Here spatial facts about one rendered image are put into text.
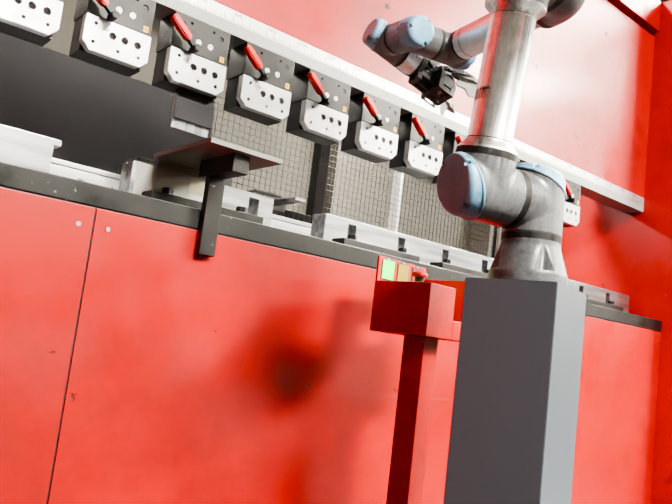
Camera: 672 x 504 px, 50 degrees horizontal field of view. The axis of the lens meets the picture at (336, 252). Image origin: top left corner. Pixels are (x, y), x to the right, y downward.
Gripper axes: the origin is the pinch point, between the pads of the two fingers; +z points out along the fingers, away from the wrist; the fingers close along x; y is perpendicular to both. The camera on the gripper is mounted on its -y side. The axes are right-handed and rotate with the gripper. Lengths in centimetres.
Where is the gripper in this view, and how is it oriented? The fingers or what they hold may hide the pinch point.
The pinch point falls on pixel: (471, 100)
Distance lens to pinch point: 200.0
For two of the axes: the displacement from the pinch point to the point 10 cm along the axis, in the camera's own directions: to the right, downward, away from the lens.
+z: 7.8, 4.5, 4.4
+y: -2.3, 8.5, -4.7
